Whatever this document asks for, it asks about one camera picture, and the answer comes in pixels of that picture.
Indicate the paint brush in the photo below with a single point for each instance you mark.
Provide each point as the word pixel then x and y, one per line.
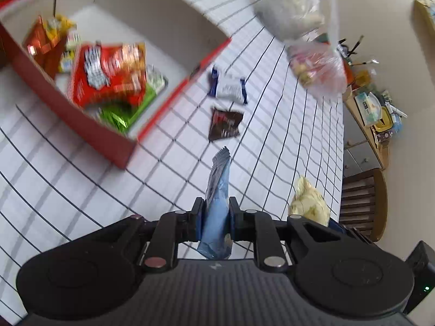
pixel 353 46
pixel 365 62

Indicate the dark brown snack packet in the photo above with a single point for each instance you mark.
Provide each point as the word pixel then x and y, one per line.
pixel 224 124

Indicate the checked white tablecloth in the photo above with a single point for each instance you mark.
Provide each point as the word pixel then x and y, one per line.
pixel 272 142

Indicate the red cardboard box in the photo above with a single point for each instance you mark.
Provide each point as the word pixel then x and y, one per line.
pixel 85 135

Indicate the grey cabinet with wooden top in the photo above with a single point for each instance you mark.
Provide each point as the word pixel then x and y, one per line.
pixel 360 156

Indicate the clear bag with red contents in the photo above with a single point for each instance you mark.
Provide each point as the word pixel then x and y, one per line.
pixel 316 68

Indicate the light blue snack packet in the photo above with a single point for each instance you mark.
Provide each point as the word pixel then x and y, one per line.
pixel 217 207

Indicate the cream snack packet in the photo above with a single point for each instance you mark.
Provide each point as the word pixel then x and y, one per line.
pixel 309 203

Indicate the clear bag with white contents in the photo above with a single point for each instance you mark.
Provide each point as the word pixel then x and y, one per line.
pixel 289 10

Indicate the red snack packet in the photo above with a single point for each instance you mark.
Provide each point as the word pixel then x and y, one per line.
pixel 112 74

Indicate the yellow snack packet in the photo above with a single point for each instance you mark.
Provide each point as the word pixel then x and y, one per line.
pixel 63 23

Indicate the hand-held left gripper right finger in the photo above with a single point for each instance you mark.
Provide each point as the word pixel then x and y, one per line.
pixel 233 220

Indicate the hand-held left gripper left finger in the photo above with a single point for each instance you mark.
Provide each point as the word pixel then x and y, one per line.
pixel 200 220

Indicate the dark wooden chair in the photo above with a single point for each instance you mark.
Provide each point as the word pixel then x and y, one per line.
pixel 363 203

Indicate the copper foil snack packet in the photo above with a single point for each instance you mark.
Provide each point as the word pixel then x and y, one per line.
pixel 39 39

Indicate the blue and white snack packet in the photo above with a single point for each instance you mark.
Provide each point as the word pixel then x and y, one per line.
pixel 227 86

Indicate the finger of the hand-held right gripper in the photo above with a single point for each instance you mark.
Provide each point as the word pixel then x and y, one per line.
pixel 335 226

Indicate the green snack packet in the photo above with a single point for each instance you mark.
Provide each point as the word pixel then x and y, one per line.
pixel 119 119

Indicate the yellow container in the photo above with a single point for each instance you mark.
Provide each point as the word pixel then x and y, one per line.
pixel 384 120

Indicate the wooden wall shelf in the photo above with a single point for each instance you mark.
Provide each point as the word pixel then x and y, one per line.
pixel 426 17

